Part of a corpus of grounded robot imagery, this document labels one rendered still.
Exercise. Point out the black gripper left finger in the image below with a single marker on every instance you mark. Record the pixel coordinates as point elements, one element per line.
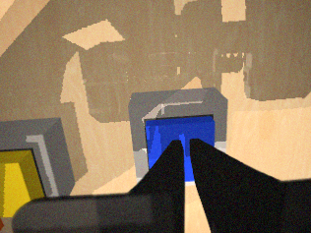
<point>156,204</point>

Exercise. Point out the yellow button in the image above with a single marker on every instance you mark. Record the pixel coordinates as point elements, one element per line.
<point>34,162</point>

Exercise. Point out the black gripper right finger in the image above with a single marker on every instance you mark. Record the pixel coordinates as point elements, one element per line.
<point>238,198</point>

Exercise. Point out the blue button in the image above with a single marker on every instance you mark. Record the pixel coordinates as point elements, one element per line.
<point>159,117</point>

